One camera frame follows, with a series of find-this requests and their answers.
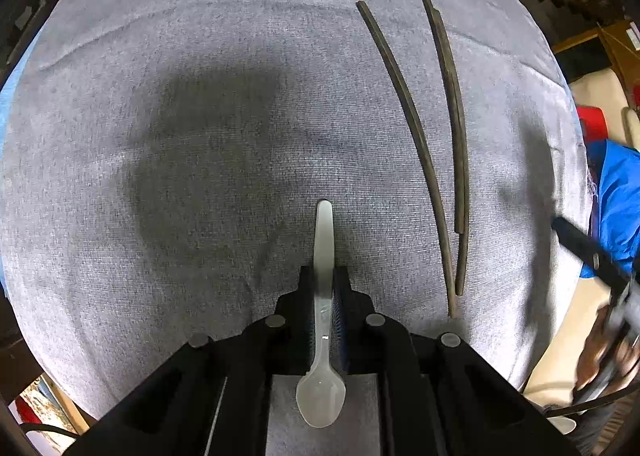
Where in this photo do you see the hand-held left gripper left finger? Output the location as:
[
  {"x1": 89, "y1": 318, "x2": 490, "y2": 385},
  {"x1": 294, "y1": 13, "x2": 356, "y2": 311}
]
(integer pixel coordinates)
[{"x1": 60, "y1": 266, "x2": 318, "y2": 456}]

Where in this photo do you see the white plastic spoon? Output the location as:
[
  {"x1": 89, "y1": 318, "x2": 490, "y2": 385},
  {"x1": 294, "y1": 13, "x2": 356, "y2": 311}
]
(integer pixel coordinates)
[{"x1": 295, "y1": 199, "x2": 347, "y2": 429}]

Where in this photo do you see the light blue table cloth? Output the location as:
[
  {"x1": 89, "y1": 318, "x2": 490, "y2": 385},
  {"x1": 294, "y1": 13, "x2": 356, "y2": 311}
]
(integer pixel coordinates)
[{"x1": 0, "y1": 43, "x2": 46, "y2": 297}]

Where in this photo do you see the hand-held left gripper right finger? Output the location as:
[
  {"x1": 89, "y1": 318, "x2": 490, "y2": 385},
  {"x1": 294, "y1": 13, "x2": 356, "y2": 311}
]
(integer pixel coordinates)
[{"x1": 332, "y1": 266, "x2": 566, "y2": 456}]

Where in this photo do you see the cream chair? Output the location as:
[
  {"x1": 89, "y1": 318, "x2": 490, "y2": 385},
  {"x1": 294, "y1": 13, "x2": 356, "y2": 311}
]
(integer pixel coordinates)
[{"x1": 567, "y1": 66, "x2": 640, "y2": 147}]

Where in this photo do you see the person's right hand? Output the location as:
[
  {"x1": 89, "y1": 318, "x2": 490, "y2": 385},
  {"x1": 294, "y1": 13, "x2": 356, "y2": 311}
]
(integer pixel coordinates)
[{"x1": 575, "y1": 318, "x2": 635, "y2": 389}]

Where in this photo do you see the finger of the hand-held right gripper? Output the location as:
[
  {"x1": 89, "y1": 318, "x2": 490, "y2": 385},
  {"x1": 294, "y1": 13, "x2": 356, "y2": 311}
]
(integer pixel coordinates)
[{"x1": 551, "y1": 216, "x2": 635, "y2": 295}]

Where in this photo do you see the grey towel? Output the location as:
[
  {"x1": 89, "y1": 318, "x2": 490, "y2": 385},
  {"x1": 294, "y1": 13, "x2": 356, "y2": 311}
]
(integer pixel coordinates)
[{"x1": 0, "y1": 0, "x2": 593, "y2": 422}]

